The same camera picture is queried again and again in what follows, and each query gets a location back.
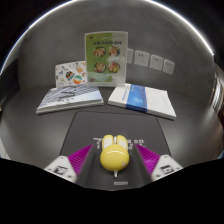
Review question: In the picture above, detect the white wall socket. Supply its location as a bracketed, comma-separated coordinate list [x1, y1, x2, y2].
[126, 48, 135, 65]
[133, 49, 151, 68]
[162, 59, 176, 76]
[149, 54, 165, 72]

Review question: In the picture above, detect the white book with blue band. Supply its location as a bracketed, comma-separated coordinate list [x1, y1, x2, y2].
[107, 83, 178, 121]

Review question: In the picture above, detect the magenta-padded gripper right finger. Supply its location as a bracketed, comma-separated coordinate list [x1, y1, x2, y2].
[132, 143, 184, 183]

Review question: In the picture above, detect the black mouse pad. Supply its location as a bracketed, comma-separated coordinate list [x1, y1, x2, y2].
[59, 110, 172, 191]

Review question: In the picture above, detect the grey striped book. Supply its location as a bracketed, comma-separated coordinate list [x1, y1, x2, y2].
[35, 83, 105, 115]

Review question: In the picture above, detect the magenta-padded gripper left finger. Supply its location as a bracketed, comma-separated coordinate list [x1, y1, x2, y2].
[43, 143, 98, 185]

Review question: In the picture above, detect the small colourful printed card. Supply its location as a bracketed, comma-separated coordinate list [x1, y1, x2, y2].
[54, 60, 88, 89]

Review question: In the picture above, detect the yellow computer mouse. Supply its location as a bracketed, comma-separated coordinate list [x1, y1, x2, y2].
[99, 134, 131, 179]

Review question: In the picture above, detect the green menu in acrylic stand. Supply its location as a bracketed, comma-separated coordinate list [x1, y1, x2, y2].
[84, 30, 129, 87]

